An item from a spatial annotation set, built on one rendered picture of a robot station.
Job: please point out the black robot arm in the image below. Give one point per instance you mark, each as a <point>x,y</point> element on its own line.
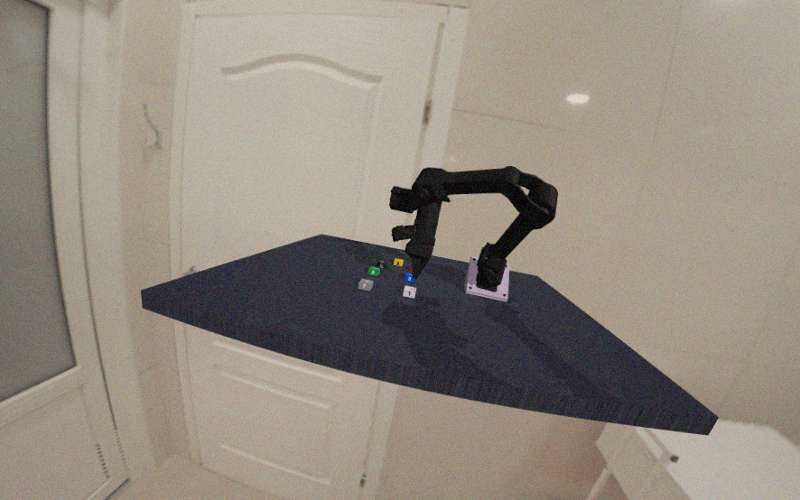
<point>536,209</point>

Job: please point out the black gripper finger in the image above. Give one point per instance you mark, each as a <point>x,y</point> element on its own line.
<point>418,264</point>

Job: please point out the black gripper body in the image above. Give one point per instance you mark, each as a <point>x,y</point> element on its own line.
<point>425,237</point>

